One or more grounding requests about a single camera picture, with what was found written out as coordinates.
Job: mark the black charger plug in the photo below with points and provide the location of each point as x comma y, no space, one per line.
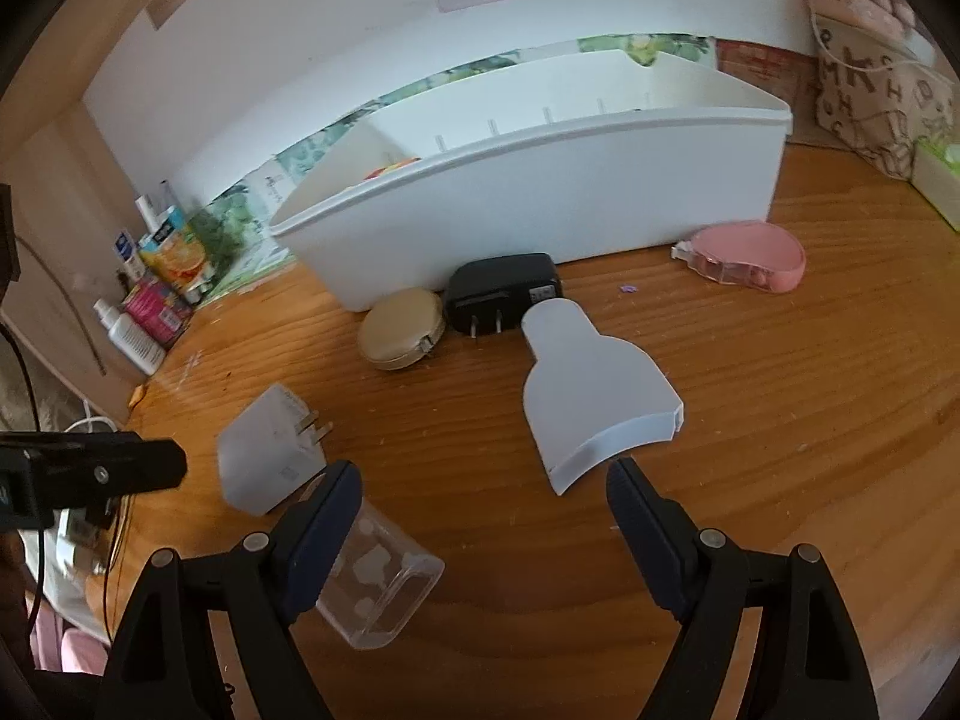
502,285

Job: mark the brown cardboard sheet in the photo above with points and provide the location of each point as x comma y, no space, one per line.
765,82

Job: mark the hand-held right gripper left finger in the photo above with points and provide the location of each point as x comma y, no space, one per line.
322,536

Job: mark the pink correction tape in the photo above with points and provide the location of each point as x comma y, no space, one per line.
750,259

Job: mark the white spray bottle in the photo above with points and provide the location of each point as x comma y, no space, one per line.
135,341

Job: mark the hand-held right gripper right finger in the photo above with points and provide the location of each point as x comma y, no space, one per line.
645,536

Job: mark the small white dropper bottle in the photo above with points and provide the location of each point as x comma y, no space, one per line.
148,211

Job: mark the pink patterned box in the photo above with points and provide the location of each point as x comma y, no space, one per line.
855,4

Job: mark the brown patterned paper bag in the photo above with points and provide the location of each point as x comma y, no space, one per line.
877,105

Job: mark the white cardboard box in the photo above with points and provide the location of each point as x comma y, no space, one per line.
274,187

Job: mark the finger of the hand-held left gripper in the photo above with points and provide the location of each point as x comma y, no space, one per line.
127,465

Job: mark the blue white small carton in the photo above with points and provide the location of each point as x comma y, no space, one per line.
129,255

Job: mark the clear tape patch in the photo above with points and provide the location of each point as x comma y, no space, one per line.
172,7

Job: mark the green tissue pack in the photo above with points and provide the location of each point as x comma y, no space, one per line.
937,180

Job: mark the white plastic nozzle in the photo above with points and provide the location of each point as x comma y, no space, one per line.
592,390

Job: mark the pink snack packet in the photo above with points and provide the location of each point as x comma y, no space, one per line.
157,311

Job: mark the wooden shelf unit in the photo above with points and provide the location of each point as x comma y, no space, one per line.
52,165

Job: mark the orange juice carton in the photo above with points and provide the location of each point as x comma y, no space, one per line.
180,259

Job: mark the white charger plug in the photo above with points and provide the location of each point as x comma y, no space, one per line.
262,450

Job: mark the clear plastic cup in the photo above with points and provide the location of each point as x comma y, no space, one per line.
382,585

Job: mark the beige round tape measure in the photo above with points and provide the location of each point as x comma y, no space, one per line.
401,326

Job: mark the white plastic storage bin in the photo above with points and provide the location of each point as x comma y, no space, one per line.
562,195

